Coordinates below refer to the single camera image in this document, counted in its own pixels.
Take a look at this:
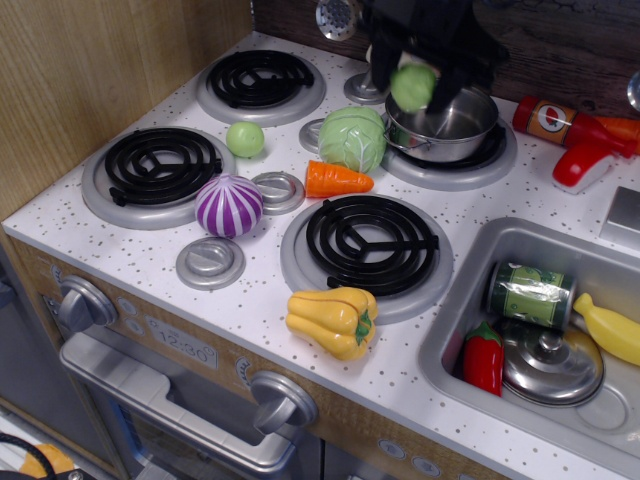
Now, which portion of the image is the black burner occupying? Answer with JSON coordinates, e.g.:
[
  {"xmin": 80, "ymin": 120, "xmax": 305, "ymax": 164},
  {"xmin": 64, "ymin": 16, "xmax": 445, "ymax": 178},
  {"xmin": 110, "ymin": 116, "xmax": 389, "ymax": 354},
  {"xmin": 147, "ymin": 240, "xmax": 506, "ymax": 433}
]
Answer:
[
  {"xmin": 196, "ymin": 50, "xmax": 326, "ymax": 128},
  {"xmin": 280, "ymin": 194, "xmax": 454, "ymax": 325},
  {"xmin": 382, "ymin": 118, "xmax": 517, "ymax": 192},
  {"xmin": 81, "ymin": 127, "xmax": 236, "ymax": 231}
]

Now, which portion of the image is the silver oven knob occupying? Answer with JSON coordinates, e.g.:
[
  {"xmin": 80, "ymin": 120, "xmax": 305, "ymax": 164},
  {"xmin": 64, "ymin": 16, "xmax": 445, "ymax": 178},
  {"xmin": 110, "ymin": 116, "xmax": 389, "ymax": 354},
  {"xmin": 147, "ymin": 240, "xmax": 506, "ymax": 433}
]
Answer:
[
  {"xmin": 58, "ymin": 275, "xmax": 119, "ymax": 332},
  {"xmin": 250, "ymin": 371, "xmax": 318, "ymax": 435}
]

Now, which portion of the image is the silver stovetop knob front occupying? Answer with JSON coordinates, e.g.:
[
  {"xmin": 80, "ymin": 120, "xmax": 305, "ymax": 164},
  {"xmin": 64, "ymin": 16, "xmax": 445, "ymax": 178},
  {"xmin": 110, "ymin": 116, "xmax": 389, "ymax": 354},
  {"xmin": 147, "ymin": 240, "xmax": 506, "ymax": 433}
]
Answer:
[{"xmin": 176, "ymin": 237, "xmax": 246, "ymax": 290}]

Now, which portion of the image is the front left black burner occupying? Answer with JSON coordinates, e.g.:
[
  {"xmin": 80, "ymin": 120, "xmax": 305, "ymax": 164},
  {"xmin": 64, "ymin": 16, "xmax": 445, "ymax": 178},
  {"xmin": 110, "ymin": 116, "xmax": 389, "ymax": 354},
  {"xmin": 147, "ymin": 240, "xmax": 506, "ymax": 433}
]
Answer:
[{"xmin": 81, "ymin": 127, "xmax": 236, "ymax": 231}]

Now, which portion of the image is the red white toy sushi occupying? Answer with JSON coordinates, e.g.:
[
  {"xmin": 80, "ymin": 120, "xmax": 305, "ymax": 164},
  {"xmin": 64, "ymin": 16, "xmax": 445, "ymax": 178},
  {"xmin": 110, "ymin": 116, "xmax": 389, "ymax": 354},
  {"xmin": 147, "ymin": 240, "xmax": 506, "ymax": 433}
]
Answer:
[{"xmin": 552, "ymin": 143, "xmax": 614, "ymax": 194}]

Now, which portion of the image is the silver oven knob left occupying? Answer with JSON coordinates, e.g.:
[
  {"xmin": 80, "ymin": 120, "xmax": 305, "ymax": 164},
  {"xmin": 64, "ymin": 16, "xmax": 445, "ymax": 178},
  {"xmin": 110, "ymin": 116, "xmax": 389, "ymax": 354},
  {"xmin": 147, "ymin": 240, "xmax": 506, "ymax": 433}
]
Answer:
[{"xmin": 58, "ymin": 275, "xmax": 119, "ymax": 332}]

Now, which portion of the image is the yellow toy banana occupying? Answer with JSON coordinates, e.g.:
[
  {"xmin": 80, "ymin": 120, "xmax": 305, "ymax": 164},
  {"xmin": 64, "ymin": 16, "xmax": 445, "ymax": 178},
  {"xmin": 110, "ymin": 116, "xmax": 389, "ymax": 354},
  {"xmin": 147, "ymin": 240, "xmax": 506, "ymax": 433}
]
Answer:
[{"xmin": 573, "ymin": 293, "xmax": 639, "ymax": 366}]

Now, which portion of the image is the yellow toy bell pepper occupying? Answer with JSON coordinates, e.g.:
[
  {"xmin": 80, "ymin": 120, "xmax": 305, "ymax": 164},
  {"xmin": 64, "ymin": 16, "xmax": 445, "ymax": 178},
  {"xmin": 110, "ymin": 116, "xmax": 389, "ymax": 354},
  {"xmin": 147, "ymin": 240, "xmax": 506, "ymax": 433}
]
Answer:
[{"xmin": 285, "ymin": 287, "xmax": 378, "ymax": 361}]

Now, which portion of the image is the hanging steel skimmer ladle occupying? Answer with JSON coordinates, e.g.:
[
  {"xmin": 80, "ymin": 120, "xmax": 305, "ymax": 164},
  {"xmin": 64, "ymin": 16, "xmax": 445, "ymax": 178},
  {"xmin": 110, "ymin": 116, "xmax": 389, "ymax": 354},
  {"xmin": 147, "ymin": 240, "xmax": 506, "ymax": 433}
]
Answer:
[{"xmin": 315, "ymin": 0, "xmax": 361, "ymax": 42}]

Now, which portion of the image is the hanging steel utensil right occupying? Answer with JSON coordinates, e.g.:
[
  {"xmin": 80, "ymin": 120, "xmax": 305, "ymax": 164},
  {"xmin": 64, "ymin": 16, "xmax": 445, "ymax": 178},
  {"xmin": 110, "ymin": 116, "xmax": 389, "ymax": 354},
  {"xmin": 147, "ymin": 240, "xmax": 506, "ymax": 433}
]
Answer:
[{"xmin": 626, "ymin": 71, "xmax": 640, "ymax": 111}]

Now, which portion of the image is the steel pot lid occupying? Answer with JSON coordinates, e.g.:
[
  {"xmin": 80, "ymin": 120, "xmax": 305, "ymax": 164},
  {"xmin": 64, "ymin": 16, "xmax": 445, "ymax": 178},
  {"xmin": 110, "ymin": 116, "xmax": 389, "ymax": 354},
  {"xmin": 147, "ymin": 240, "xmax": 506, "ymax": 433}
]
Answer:
[{"xmin": 500, "ymin": 320, "xmax": 605, "ymax": 407}]

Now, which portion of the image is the silver stovetop knob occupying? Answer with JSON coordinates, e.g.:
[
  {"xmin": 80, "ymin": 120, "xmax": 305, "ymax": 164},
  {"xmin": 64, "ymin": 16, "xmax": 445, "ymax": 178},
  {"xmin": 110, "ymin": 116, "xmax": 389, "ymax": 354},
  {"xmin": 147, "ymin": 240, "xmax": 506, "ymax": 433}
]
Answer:
[
  {"xmin": 252, "ymin": 172, "xmax": 306, "ymax": 215},
  {"xmin": 298, "ymin": 118, "xmax": 324, "ymax": 154},
  {"xmin": 343, "ymin": 70, "xmax": 388, "ymax": 105},
  {"xmin": 176, "ymin": 237, "xmax": 246, "ymax": 290}
]

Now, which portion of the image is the silver toy faucet base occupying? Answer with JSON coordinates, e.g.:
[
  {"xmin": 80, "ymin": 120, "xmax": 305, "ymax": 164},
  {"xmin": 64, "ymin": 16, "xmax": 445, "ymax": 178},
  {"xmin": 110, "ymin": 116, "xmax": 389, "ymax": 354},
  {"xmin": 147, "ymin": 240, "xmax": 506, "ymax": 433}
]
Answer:
[{"xmin": 599, "ymin": 186, "xmax": 640, "ymax": 250}]

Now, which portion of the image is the silver oven door handle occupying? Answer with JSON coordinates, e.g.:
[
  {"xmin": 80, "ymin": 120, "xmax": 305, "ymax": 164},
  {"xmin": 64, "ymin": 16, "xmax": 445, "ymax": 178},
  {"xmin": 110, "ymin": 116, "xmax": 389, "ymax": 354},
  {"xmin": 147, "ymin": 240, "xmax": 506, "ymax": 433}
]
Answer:
[{"xmin": 60, "ymin": 334, "xmax": 296, "ymax": 479}]

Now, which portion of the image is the red toy ketchup bottle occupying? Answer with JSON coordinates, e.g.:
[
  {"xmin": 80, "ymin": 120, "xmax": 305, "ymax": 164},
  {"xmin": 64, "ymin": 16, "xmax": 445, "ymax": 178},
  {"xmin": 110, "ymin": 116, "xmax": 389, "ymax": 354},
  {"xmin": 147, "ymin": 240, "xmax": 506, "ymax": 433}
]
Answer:
[{"xmin": 512, "ymin": 96, "xmax": 637, "ymax": 158}]

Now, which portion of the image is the green toy broccoli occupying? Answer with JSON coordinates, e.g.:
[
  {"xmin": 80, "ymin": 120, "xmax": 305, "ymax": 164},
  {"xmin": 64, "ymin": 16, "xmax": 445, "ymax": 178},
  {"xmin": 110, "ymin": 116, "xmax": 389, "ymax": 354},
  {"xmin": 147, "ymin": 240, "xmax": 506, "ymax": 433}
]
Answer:
[{"xmin": 390, "ymin": 64, "xmax": 437, "ymax": 113}]

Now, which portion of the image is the front right black burner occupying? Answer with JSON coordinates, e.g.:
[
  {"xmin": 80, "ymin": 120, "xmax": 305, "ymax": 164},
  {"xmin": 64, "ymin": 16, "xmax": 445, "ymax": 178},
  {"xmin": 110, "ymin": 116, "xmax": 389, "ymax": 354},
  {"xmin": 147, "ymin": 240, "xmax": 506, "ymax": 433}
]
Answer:
[{"xmin": 280, "ymin": 194, "xmax": 454, "ymax": 325}]

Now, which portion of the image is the silver stovetop knob middle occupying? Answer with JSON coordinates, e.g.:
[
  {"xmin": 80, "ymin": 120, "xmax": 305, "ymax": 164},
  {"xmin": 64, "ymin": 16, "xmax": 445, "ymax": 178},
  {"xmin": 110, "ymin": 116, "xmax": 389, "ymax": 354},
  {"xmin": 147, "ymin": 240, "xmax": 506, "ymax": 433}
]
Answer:
[{"xmin": 298, "ymin": 118, "xmax": 324, "ymax": 154}]

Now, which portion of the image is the green toy tin can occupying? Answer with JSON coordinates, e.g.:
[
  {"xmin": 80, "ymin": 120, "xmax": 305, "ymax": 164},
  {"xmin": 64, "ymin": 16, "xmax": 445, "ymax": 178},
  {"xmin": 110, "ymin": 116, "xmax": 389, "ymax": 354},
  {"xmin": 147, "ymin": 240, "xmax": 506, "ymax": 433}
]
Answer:
[{"xmin": 486, "ymin": 261, "xmax": 577, "ymax": 331}]

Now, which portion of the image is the green toy cabbage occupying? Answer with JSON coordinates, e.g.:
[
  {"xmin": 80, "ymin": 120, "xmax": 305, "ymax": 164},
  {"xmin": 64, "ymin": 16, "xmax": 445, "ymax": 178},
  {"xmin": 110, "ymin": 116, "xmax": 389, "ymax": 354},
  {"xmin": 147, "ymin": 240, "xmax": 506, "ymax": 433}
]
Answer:
[{"xmin": 318, "ymin": 107, "xmax": 387, "ymax": 174}]

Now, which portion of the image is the silver stovetop knob centre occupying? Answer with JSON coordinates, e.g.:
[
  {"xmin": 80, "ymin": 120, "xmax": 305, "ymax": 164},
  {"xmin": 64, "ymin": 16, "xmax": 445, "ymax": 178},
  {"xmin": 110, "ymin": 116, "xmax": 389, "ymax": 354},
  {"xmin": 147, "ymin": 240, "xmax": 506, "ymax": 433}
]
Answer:
[{"xmin": 252, "ymin": 172, "xmax": 306, "ymax": 215}]

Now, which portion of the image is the green toy apple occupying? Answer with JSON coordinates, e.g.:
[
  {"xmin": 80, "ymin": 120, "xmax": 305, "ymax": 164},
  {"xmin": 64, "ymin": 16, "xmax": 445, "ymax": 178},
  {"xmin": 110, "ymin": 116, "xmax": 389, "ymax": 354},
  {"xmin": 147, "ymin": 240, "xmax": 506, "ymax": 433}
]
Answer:
[{"xmin": 226, "ymin": 121, "xmax": 265, "ymax": 158}]

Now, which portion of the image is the oven clock display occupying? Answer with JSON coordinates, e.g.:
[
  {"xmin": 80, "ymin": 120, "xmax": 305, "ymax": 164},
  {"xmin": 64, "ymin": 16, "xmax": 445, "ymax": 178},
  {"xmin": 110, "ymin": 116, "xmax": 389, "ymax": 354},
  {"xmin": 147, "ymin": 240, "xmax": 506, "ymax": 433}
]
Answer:
[{"xmin": 144, "ymin": 315, "xmax": 218, "ymax": 370}]

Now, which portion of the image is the purple striped toy onion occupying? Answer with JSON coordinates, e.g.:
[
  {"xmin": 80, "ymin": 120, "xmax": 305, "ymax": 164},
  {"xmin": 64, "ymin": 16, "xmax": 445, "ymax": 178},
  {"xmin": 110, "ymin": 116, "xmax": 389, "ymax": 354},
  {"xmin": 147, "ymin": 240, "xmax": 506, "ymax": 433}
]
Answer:
[{"xmin": 195, "ymin": 174, "xmax": 264, "ymax": 238}]

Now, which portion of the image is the back right black burner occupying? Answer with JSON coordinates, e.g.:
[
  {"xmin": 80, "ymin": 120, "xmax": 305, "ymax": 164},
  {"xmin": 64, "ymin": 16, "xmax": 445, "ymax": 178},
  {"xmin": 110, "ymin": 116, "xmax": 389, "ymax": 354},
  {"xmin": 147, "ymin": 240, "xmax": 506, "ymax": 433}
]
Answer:
[{"xmin": 382, "ymin": 118, "xmax": 517, "ymax": 192}]

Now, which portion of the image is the orange toy carrot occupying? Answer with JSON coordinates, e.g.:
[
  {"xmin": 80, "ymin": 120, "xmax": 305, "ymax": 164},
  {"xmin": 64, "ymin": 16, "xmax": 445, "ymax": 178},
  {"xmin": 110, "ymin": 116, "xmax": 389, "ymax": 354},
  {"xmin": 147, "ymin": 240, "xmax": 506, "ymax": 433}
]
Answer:
[{"xmin": 305, "ymin": 161, "xmax": 374, "ymax": 198}]

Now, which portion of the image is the orange toy behind ketchup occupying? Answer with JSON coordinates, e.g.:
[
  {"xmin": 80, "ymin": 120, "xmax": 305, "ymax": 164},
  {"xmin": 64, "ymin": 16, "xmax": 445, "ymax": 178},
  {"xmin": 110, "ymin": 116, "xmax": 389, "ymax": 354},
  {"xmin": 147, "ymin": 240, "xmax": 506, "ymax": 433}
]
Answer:
[{"xmin": 595, "ymin": 116, "xmax": 640, "ymax": 142}]

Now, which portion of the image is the back left black burner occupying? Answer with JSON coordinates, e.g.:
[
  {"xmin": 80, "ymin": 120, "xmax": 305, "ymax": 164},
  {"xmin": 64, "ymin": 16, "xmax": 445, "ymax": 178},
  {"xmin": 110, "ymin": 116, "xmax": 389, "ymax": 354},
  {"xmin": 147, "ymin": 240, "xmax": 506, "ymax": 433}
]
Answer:
[{"xmin": 196, "ymin": 50, "xmax": 326, "ymax": 128}]

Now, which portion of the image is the silver oven knob right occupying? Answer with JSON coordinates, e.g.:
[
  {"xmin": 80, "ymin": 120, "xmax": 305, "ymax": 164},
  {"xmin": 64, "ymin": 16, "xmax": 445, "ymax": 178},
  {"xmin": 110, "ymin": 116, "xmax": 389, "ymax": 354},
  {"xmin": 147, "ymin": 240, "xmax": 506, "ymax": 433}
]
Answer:
[{"xmin": 250, "ymin": 371, "xmax": 318, "ymax": 435}]

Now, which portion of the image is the orange toy on floor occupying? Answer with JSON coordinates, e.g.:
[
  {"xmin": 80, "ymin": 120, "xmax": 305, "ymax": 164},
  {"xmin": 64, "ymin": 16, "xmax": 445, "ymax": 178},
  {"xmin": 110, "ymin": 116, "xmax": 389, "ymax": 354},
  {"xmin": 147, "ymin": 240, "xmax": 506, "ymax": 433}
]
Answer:
[{"xmin": 19, "ymin": 444, "xmax": 75, "ymax": 479}]

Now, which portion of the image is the grey toy sink basin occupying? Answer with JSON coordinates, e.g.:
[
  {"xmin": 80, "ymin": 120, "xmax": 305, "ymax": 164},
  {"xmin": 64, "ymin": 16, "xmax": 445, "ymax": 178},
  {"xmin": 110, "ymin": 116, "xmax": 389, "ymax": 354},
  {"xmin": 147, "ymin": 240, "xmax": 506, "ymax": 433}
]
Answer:
[{"xmin": 419, "ymin": 218, "xmax": 639, "ymax": 479}]

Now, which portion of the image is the small steel pan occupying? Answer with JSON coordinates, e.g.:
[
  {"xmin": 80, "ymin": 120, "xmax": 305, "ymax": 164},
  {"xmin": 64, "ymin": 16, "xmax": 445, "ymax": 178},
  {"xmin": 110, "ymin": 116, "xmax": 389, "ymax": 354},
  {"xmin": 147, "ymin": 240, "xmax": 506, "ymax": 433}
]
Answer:
[{"xmin": 385, "ymin": 87, "xmax": 499, "ymax": 163}]

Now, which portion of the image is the red toy chili pepper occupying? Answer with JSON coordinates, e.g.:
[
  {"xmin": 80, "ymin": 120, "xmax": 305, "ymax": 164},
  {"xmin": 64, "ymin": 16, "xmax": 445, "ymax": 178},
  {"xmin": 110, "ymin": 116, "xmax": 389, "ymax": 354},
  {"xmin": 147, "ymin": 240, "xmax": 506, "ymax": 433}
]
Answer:
[{"xmin": 463, "ymin": 321, "xmax": 504, "ymax": 397}]

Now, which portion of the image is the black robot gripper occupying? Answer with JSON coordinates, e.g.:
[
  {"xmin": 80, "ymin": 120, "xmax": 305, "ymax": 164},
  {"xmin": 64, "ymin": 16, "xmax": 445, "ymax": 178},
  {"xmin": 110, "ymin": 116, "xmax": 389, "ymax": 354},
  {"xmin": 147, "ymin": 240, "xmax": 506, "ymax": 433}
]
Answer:
[{"xmin": 363, "ymin": 0, "xmax": 509, "ymax": 114}]

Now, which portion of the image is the silver stovetop knob back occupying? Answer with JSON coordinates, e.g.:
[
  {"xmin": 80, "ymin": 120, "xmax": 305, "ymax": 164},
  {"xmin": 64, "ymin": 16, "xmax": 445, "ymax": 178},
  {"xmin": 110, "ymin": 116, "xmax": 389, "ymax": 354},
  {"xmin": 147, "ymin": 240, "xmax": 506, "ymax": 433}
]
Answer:
[{"xmin": 343, "ymin": 70, "xmax": 388, "ymax": 105}]

